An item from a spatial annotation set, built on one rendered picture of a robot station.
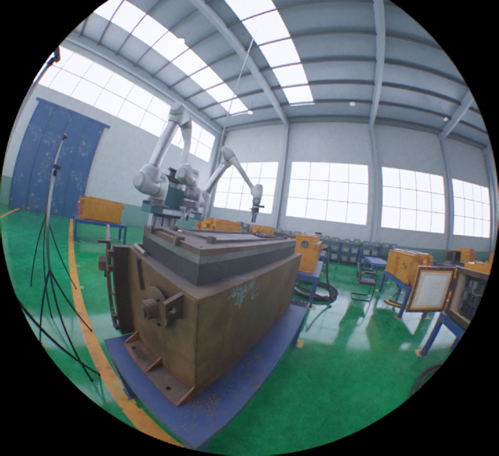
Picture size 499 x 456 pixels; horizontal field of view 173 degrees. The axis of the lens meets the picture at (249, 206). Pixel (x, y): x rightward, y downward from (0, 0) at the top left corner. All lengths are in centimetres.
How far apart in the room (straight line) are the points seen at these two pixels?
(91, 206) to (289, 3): 945
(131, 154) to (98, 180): 239
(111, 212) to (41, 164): 532
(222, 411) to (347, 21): 883
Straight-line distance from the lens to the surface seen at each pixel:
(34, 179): 969
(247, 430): 156
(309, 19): 795
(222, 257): 64
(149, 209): 136
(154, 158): 128
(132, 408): 163
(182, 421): 89
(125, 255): 96
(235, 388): 99
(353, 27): 825
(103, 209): 571
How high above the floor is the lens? 148
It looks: 5 degrees up
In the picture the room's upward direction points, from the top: 9 degrees clockwise
